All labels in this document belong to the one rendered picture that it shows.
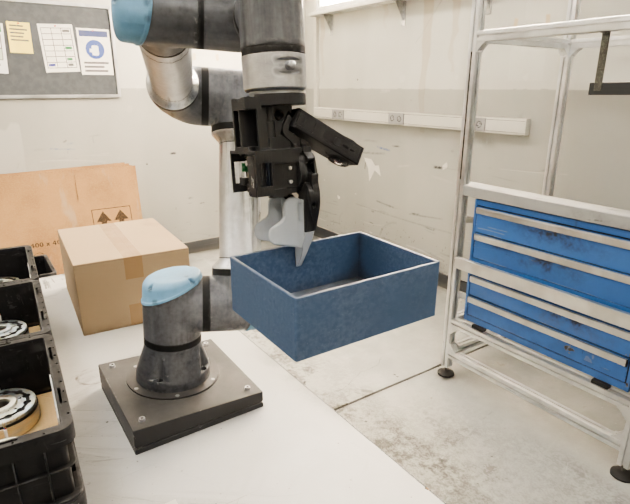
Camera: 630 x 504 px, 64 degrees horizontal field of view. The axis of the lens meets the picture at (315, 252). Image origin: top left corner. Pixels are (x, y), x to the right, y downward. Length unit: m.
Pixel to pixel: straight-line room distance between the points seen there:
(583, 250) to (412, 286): 1.49
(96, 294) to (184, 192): 2.88
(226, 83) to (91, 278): 0.66
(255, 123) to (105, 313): 0.97
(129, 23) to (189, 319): 0.56
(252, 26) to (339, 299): 0.31
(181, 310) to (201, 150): 3.33
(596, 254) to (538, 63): 1.40
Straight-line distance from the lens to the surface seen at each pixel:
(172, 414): 1.04
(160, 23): 0.71
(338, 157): 0.66
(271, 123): 0.62
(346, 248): 0.70
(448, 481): 2.03
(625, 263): 1.99
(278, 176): 0.60
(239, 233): 1.03
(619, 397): 2.13
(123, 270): 1.46
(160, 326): 1.04
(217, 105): 1.06
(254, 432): 1.04
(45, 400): 1.00
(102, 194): 3.93
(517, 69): 3.19
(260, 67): 0.60
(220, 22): 0.70
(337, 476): 0.95
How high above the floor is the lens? 1.33
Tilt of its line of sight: 18 degrees down
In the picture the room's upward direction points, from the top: straight up
